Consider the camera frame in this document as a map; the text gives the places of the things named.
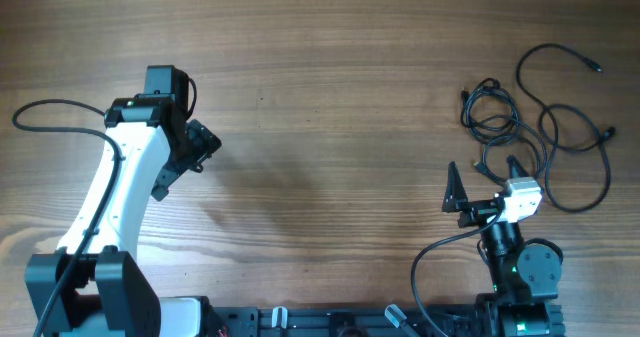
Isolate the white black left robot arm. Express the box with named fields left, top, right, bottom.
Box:
left=25, top=65, right=228, bottom=336

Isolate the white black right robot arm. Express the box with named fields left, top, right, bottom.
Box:
left=442, top=156, right=566, bottom=337

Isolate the black USB cable blue plug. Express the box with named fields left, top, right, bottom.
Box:
left=459, top=78, right=548, bottom=185

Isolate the black USB cable gold plug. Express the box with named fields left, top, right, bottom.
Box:
left=515, top=42, right=617, bottom=213

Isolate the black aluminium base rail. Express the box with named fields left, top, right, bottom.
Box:
left=199, top=304, right=566, bottom=337

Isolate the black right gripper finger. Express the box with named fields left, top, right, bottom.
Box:
left=506, top=155, right=529, bottom=179
left=442, top=161, right=468, bottom=213

